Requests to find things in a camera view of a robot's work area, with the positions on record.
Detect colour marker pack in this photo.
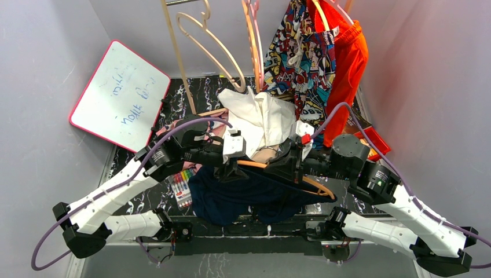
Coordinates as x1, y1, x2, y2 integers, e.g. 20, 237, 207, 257
167, 170, 192, 210

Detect navy blue shorts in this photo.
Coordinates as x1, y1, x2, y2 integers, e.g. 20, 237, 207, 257
188, 166, 338, 226

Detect comic print shorts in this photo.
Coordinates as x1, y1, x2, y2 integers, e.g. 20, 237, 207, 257
262, 1, 339, 129

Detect wooden rack frame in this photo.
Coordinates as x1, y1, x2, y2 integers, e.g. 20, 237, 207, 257
160, 0, 228, 119

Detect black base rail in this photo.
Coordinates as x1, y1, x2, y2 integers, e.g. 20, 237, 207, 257
76, 214, 388, 257

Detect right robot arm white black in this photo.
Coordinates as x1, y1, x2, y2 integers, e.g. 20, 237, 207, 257
264, 134, 477, 277

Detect pink hanger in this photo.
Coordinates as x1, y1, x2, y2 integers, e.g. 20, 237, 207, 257
241, 1, 265, 93

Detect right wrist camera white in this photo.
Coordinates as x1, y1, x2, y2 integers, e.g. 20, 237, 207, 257
291, 120, 315, 160

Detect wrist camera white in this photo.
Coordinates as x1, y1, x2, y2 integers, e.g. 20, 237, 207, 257
222, 129, 246, 160
291, 120, 315, 160

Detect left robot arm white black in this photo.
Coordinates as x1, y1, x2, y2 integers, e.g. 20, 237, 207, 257
53, 116, 246, 258

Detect yellow hanger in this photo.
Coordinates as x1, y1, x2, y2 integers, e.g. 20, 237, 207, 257
312, 0, 331, 31

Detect orange shorts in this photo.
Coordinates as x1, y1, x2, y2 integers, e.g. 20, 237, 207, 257
305, 0, 369, 148

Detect red plastic bin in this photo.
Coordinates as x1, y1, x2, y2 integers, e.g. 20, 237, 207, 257
354, 126, 391, 162

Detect dark book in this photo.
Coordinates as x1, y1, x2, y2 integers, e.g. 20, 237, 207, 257
343, 105, 372, 134

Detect pink framed whiteboard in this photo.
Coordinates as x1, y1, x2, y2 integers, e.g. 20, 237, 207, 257
69, 40, 171, 152

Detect beige wooden hanger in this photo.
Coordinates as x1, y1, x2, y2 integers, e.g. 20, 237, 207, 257
175, 0, 247, 93

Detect pink patterned shorts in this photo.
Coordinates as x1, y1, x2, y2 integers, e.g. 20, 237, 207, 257
152, 115, 231, 173

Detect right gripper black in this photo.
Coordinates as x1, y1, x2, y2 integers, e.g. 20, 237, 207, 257
264, 140, 353, 184

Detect white shorts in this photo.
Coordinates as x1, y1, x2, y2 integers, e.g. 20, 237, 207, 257
218, 87, 297, 158

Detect beige shorts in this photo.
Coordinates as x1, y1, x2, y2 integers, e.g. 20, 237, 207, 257
251, 145, 279, 164

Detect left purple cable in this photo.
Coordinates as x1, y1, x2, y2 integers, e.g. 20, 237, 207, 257
30, 116, 234, 272

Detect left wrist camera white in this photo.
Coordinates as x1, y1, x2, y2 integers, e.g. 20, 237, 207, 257
222, 129, 246, 160

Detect orange hanger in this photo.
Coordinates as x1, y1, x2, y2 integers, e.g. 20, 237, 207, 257
237, 145, 335, 200

